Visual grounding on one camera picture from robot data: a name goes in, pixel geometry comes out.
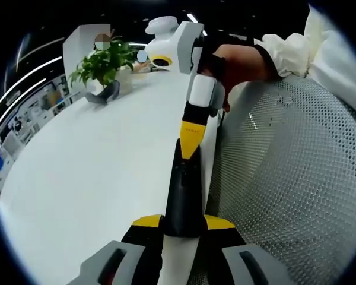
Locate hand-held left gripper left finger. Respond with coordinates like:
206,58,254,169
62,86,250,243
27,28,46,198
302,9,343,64
67,213,166,285

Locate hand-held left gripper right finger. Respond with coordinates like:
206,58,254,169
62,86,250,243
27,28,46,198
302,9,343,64
191,214,295,285

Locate black remote control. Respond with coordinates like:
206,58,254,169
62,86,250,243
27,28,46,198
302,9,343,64
163,137,209,238

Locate person's right hand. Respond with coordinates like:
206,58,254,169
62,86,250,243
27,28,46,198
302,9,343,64
197,43,272,113

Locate pale plant pot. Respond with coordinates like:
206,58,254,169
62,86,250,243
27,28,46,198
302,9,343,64
115,69,135,93

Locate green potted plant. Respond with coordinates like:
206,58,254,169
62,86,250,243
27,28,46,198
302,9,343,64
67,28,138,89

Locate black headset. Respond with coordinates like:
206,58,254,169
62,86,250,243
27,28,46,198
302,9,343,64
84,80,121,106

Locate white mesh chair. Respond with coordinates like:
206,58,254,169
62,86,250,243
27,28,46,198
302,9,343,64
207,77,356,285

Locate ceiling light strip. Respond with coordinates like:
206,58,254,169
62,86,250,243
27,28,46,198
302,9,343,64
0,55,63,109
0,78,47,138

